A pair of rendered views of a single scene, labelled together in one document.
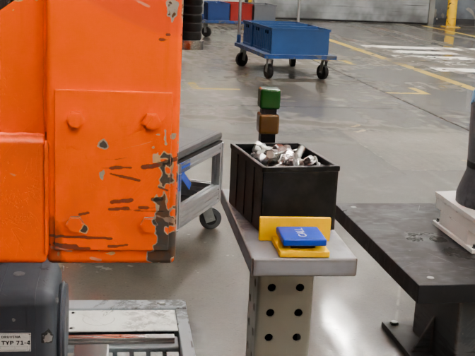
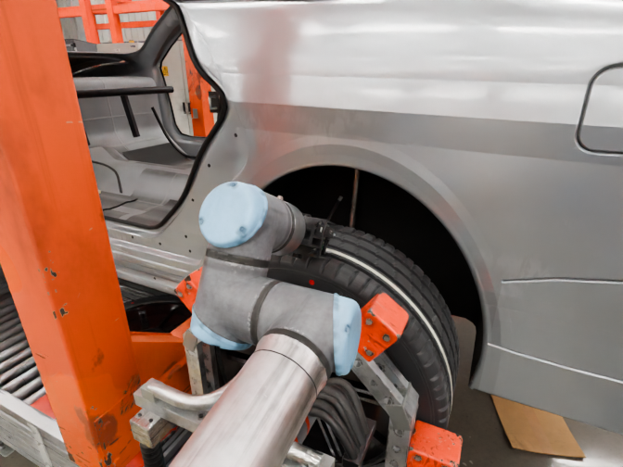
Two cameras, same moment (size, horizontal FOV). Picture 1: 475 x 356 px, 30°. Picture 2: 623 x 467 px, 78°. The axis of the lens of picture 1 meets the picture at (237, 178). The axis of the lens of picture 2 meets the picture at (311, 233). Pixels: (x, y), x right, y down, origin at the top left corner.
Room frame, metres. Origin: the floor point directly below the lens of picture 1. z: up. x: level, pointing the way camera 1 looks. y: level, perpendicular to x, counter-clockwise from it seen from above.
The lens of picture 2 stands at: (2.05, -0.16, 1.53)
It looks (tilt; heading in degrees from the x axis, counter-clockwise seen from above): 23 degrees down; 124
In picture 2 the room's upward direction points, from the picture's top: straight up
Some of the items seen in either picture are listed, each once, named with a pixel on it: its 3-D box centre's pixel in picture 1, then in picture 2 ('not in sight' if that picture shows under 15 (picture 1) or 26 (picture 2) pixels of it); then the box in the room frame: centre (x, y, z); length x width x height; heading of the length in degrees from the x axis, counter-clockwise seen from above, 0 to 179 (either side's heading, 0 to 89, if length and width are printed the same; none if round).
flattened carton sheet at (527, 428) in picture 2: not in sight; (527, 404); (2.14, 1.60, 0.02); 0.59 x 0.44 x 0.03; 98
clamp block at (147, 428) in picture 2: not in sight; (158, 416); (1.51, 0.12, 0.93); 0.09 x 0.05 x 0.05; 98
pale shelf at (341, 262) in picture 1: (280, 227); not in sight; (1.53, -0.08, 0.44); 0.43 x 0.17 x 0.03; 8
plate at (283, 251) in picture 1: (300, 246); not in sight; (1.36, -0.11, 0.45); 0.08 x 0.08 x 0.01; 8
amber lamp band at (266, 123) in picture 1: (267, 123); not in sight; (1.73, -0.05, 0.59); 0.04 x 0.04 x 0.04; 8
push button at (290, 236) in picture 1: (300, 239); not in sight; (1.36, -0.11, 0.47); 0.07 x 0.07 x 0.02; 8
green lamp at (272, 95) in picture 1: (268, 97); not in sight; (1.73, -0.05, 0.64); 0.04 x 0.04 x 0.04; 8
